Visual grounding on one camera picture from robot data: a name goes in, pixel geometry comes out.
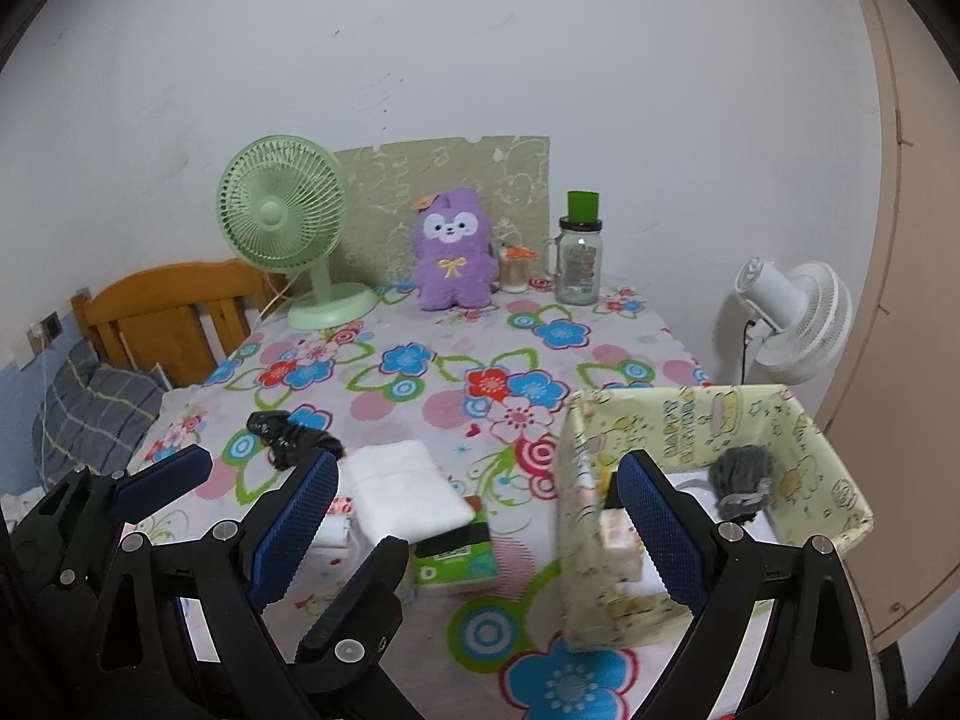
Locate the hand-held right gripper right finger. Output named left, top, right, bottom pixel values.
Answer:
left=607, top=450, right=872, bottom=720

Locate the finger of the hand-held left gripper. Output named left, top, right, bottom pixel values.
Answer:
left=295, top=536, right=412, bottom=683
left=11, top=444, right=215, bottom=550

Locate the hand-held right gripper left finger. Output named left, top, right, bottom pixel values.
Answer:
left=97, top=448, right=341, bottom=720

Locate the pink cartoon tissue pack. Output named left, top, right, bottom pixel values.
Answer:
left=313, top=499, right=362, bottom=550

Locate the black plastic bag bundle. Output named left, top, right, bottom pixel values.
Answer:
left=246, top=410, right=346, bottom=473

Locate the green tissue pack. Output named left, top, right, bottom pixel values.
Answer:
left=409, top=520, right=500, bottom=602

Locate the white towel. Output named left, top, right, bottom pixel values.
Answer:
left=341, top=439, right=478, bottom=542

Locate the yellow cartoon print storage box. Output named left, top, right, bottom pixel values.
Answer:
left=555, top=382, right=875, bottom=653

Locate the peach printed tissue pack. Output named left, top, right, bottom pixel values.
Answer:
left=600, top=506, right=670, bottom=602

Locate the grey fluffy sock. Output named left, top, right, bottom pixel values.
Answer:
left=709, top=446, right=778, bottom=520

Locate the grey plaid pillow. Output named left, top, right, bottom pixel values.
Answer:
left=30, top=341, right=170, bottom=488

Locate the wooden bed headboard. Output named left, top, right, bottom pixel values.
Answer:
left=73, top=259, right=291, bottom=391

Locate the floral tablecloth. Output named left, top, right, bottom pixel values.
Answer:
left=127, top=274, right=722, bottom=720

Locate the white fan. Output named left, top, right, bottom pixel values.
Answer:
left=712, top=256, right=854, bottom=391

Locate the glass jar with green lid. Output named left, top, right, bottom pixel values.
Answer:
left=540, top=191, right=605, bottom=307

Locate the green desk fan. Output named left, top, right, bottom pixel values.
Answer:
left=216, top=133, right=380, bottom=331

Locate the cotton swab container orange lid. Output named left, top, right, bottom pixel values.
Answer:
left=499, top=240, right=538, bottom=294

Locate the purple plush toy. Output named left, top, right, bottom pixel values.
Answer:
left=409, top=187, right=500, bottom=313

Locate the beige door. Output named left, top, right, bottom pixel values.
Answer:
left=814, top=0, right=960, bottom=647

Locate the green cartoon print board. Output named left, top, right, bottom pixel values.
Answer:
left=334, top=135, right=551, bottom=290

